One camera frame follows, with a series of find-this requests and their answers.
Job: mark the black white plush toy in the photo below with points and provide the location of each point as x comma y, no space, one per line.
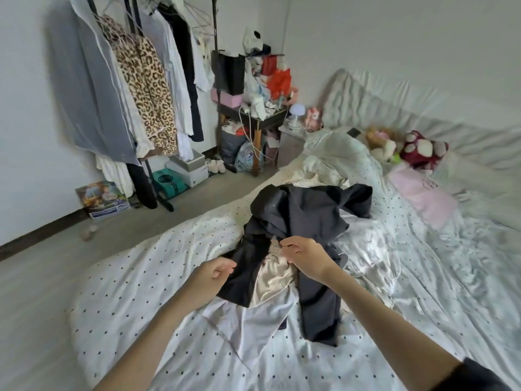
254,40

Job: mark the pink box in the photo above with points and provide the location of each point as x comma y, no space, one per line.
228,99

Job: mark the person's right forearm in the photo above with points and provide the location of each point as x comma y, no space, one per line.
391,334

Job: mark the black phone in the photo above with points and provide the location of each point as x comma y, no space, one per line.
353,132

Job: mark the black garment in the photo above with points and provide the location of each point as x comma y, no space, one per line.
189,69
301,211

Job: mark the cream polka dot trousers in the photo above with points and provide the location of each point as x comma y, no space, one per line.
273,281

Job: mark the cream patterned pyjama top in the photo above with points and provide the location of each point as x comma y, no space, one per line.
366,248

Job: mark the leopard print hanging garment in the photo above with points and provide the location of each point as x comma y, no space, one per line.
146,93

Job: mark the red bag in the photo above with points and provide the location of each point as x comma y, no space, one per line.
278,81

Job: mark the white dotted bed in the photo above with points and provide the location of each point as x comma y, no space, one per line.
456,289

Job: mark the grey patterned bag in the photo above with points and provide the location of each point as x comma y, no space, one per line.
244,158

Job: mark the person's right hand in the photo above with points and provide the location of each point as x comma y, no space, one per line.
309,256

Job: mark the person's left hand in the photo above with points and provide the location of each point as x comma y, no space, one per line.
210,281

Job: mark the black clothes rack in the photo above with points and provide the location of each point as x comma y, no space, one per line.
214,20

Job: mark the green object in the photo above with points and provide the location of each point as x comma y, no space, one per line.
169,185

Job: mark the small white lamp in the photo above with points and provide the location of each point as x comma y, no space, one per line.
297,114

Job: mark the small pink plush toy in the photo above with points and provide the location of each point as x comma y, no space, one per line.
313,119

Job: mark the white shoe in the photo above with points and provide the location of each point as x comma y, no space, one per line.
221,164
212,166

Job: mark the white storage box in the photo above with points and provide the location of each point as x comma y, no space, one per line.
191,167

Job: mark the white pillow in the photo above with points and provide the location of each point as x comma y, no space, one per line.
480,179

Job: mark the light grey smocked garment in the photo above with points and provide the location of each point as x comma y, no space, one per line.
252,330

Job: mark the white crumpled blanket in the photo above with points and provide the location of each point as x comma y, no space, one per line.
342,154

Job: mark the black bag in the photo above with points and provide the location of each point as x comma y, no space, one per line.
228,73

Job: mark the red white plush toy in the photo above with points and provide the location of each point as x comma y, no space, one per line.
423,150

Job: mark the person's black right sleeve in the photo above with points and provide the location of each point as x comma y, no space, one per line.
472,377

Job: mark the black hanging garment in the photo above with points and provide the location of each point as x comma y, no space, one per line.
189,69

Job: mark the plush toys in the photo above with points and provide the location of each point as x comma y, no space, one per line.
378,142

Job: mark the dark side table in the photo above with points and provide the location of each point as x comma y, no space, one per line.
260,122

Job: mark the grey hanging garment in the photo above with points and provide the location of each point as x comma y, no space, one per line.
89,85

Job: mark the person's left forearm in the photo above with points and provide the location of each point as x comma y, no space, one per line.
151,346

